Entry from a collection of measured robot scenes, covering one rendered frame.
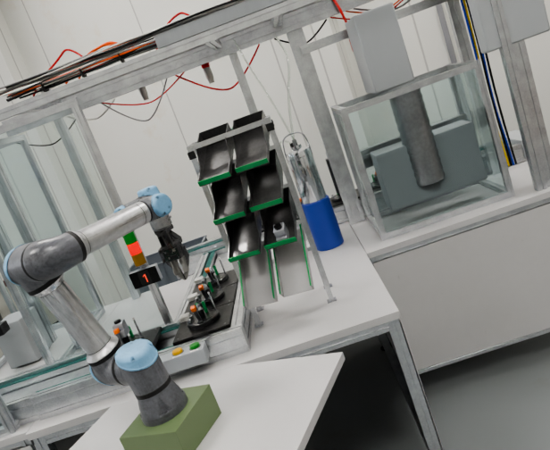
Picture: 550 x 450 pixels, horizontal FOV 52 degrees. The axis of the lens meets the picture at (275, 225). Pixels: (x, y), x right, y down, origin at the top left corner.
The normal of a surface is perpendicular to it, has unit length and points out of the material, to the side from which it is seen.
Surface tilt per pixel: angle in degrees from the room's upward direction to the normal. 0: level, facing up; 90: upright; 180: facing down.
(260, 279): 45
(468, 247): 90
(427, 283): 90
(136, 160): 90
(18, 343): 90
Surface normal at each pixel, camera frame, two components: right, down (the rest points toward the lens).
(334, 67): -0.36, 0.34
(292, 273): -0.35, -0.44
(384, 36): 0.00, 0.24
